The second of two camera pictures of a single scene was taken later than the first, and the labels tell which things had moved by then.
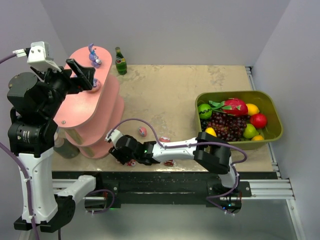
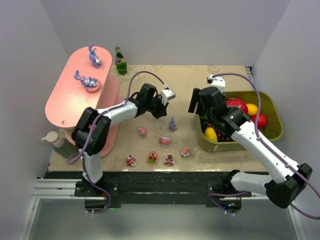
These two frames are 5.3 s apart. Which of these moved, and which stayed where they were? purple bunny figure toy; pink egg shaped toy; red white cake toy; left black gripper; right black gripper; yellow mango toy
Moved: left black gripper; right black gripper
Stayed: red white cake toy; pink egg shaped toy; purple bunny figure toy; yellow mango toy
